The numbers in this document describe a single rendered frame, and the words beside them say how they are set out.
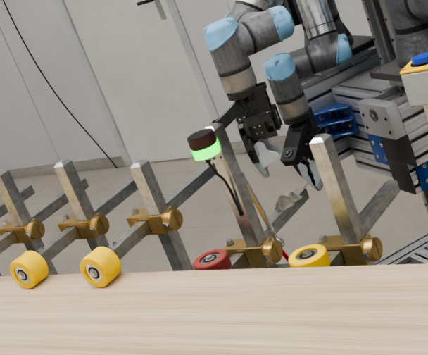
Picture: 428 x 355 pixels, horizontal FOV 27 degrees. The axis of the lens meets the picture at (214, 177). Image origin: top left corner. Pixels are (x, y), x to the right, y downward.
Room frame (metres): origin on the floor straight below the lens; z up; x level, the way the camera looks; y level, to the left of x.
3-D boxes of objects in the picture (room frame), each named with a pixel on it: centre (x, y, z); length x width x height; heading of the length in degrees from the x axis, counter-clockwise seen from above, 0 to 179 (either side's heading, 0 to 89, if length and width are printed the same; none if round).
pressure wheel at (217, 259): (1.78, 0.07, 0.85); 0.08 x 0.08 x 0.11
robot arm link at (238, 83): (1.88, -0.13, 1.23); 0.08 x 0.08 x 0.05
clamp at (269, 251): (1.86, -0.02, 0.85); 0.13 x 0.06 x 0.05; 49
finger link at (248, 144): (1.87, -0.10, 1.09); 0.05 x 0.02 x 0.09; 159
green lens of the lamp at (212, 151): (1.81, -0.01, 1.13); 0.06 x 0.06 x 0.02
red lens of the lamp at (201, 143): (1.81, -0.01, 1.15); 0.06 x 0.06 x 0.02
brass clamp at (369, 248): (1.70, -0.21, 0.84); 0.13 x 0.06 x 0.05; 49
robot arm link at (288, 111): (2.16, -0.25, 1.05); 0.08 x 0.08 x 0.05
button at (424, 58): (1.51, -0.42, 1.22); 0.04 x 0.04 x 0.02
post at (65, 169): (2.17, 0.34, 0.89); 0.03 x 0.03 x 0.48; 49
